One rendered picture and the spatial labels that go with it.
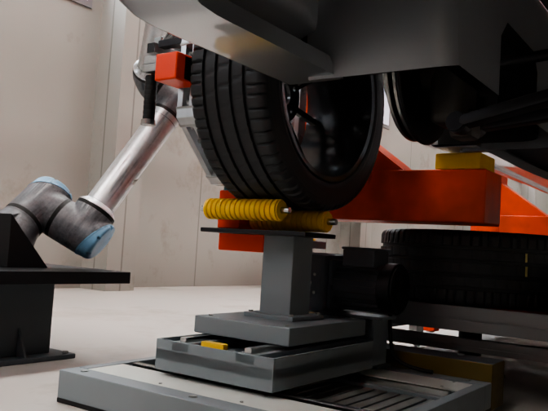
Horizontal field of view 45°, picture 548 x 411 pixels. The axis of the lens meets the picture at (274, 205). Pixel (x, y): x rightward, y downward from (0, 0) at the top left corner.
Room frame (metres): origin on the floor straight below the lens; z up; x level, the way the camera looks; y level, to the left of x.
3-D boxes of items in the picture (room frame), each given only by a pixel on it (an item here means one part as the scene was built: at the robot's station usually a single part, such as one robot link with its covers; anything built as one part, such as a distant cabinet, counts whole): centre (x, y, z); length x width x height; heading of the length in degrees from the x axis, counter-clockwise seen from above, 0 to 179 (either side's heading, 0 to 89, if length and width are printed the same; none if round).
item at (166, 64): (1.69, 0.27, 0.85); 0.09 x 0.08 x 0.07; 145
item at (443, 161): (2.04, -0.58, 0.71); 0.14 x 0.14 x 0.05; 55
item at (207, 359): (1.81, -0.02, 0.13); 0.50 x 0.36 x 0.10; 145
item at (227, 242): (1.93, 0.06, 0.48); 0.16 x 0.12 x 0.17; 55
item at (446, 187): (2.14, -0.44, 0.69); 0.52 x 0.17 x 0.35; 55
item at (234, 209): (1.79, 0.08, 0.51); 0.29 x 0.06 x 0.06; 55
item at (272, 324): (1.85, -0.05, 0.32); 0.40 x 0.30 x 0.28; 145
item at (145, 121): (1.94, 0.38, 0.83); 0.04 x 0.04 x 0.16
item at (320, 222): (1.85, -0.05, 0.49); 0.29 x 0.06 x 0.06; 55
